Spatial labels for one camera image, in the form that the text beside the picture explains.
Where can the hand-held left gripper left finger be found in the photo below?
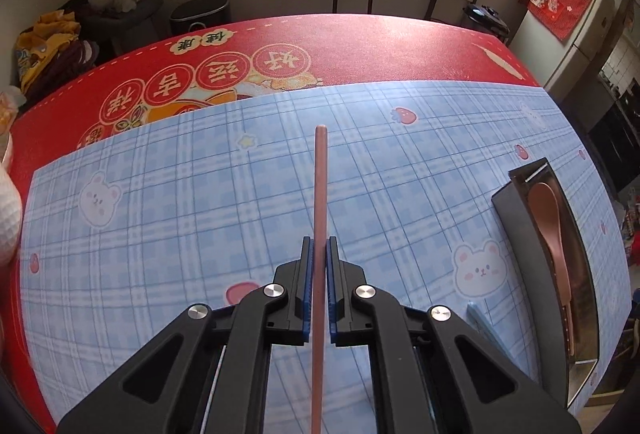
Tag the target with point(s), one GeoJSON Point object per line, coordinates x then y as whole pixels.
{"type": "Point", "coordinates": [306, 294]}

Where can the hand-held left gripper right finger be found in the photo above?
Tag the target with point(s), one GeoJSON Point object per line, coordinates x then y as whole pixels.
{"type": "Point", "coordinates": [333, 294]}

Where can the pink chopstick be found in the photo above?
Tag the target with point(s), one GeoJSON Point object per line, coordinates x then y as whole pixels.
{"type": "Point", "coordinates": [320, 189]}

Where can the steel utensil box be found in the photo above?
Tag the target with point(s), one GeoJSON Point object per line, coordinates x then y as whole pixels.
{"type": "Point", "coordinates": [515, 224]}

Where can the blue plaid bear mat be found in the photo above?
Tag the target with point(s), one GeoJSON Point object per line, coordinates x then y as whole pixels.
{"type": "Point", "coordinates": [200, 214]}

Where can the pink spoon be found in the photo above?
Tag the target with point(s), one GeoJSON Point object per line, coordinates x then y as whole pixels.
{"type": "Point", "coordinates": [544, 209]}

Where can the red printed tablecloth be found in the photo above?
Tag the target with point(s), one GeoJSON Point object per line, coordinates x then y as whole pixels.
{"type": "Point", "coordinates": [375, 43]}

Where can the dark trash bin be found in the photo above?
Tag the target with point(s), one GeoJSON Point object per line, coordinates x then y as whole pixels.
{"type": "Point", "coordinates": [200, 13]}

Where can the white textured bowl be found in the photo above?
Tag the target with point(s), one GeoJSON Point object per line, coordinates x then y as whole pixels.
{"type": "Point", "coordinates": [7, 214]}

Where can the black rice cooker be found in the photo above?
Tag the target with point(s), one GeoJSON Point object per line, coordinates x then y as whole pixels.
{"type": "Point", "coordinates": [482, 16]}

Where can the dark kitchen cabinet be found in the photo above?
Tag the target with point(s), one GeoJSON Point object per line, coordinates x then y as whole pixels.
{"type": "Point", "coordinates": [615, 143]}

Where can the black round side stool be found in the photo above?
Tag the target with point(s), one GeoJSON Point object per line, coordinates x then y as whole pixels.
{"type": "Point", "coordinates": [135, 21]}

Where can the maroon striped cloth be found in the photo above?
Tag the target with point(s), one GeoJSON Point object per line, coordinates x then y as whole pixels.
{"type": "Point", "coordinates": [70, 63]}

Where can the white refrigerator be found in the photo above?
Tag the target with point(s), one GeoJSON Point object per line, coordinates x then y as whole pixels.
{"type": "Point", "coordinates": [575, 43]}

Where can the orange snack packet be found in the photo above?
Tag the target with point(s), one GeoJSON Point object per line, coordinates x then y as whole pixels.
{"type": "Point", "coordinates": [7, 108]}

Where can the yellow clothing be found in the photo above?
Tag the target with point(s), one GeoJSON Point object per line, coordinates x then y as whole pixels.
{"type": "Point", "coordinates": [47, 38]}

